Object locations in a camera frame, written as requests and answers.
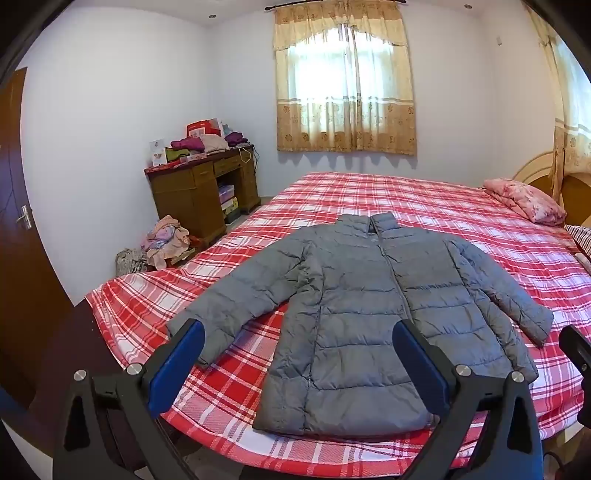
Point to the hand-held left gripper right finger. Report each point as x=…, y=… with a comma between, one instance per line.
x=425, y=369

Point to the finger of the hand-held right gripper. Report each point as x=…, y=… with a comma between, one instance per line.
x=577, y=348
x=585, y=408

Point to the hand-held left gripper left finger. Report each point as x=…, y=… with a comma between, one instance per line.
x=178, y=364

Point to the grey puffer jacket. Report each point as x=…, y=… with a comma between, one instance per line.
x=360, y=323

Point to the pink clothes pile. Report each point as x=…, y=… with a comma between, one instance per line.
x=166, y=240

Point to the magenta folded clothes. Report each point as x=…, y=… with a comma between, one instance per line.
x=188, y=144

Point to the beige folded clothes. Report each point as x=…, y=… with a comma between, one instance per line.
x=216, y=143

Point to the purple folded clothes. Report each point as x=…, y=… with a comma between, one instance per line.
x=234, y=137

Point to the striped pillow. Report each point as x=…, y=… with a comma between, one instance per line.
x=581, y=237

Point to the grey patterned cloth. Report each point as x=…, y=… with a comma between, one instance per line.
x=130, y=262

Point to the yellow cardboard box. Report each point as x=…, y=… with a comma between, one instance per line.
x=230, y=207

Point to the brown wooden desk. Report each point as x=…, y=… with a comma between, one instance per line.
x=184, y=198

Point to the red plaid bedsheet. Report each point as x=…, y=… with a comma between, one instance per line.
x=415, y=198

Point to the brown wooden door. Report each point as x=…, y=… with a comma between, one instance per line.
x=27, y=277

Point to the purple cardboard box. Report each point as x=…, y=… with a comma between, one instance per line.
x=226, y=193

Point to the light wooden headboard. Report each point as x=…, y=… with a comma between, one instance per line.
x=535, y=170

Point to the beige side curtain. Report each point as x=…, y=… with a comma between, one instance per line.
x=561, y=152

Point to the green folded cloth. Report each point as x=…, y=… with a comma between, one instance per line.
x=178, y=154

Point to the white card box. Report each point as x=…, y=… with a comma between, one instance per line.
x=158, y=152

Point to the red gift box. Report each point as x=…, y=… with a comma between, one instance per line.
x=201, y=128

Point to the beige floral window curtain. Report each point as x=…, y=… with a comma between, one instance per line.
x=346, y=92

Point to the dark curtain rod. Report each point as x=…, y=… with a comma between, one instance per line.
x=295, y=5

